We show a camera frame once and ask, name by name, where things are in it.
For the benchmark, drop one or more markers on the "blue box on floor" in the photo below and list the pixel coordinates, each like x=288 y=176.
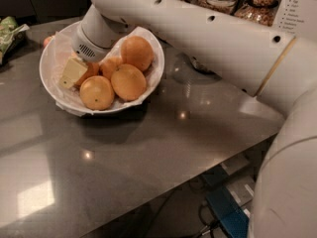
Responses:
x=230 y=215

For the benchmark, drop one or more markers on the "red apple behind bowl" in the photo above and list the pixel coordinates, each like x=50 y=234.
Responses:
x=47 y=40

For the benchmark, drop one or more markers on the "allergen information sign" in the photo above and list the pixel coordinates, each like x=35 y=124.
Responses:
x=297 y=17

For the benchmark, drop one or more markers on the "glass jar golden cereal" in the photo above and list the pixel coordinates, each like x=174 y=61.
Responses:
x=258 y=11

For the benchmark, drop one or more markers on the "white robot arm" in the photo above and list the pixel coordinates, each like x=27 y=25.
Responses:
x=277 y=68

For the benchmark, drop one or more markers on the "clear plastic bowl liner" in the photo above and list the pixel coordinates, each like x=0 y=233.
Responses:
x=62 y=93

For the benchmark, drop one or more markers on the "white bowl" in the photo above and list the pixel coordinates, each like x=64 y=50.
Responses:
x=52 y=73

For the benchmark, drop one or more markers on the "orange front in bowl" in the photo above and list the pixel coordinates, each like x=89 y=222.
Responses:
x=96 y=93

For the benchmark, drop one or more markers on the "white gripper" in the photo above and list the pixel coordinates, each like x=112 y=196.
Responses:
x=88 y=49

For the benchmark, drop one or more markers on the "grey metal floor plates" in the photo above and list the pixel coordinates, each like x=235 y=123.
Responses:
x=239 y=182

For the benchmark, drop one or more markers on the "small orange in middle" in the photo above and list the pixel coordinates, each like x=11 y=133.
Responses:
x=109 y=65

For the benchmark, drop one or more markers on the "green snack packet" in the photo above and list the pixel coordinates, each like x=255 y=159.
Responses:
x=11 y=36

